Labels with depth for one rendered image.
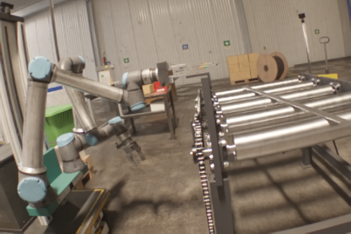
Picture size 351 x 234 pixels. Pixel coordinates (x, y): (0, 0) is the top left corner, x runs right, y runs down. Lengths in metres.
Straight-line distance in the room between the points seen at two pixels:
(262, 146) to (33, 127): 1.02
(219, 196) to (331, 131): 0.53
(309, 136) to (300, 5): 12.12
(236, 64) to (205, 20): 3.58
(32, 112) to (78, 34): 12.09
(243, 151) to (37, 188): 0.97
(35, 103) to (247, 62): 8.18
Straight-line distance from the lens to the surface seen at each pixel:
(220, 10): 11.74
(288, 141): 0.94
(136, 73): 1.30
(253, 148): 0.91
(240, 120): 1.18
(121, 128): 1.59
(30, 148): 1.23
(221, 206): 1.03
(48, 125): 3.47
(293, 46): 12.47
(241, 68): 8.83
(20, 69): 1.79
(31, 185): 1.25
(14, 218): 1.80
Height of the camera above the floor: 1.23
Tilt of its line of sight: 7 degrees down
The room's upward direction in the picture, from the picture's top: 10 degrees counter-clockwise
